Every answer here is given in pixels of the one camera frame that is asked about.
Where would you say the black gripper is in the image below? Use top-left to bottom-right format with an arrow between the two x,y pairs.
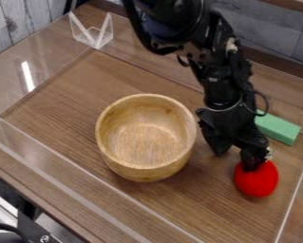
195,108 -> 270,172

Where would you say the red plush fruit green leaf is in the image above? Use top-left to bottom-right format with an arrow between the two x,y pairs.
234,160 -> 279,197

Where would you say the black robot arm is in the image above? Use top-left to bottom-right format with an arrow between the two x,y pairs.
121,0 -> 270,172

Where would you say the green rectangular block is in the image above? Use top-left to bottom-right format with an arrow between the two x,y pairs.
255,113 -> 300,146

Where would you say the wooden bowl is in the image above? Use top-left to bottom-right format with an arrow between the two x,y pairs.
95,93 -> 196,182

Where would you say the clear acrylic tray enclosure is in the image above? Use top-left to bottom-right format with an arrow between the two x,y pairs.
0,7 -> 303,243

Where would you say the black camera mount with cable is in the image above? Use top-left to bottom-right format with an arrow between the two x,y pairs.
0,208 -> 75,243

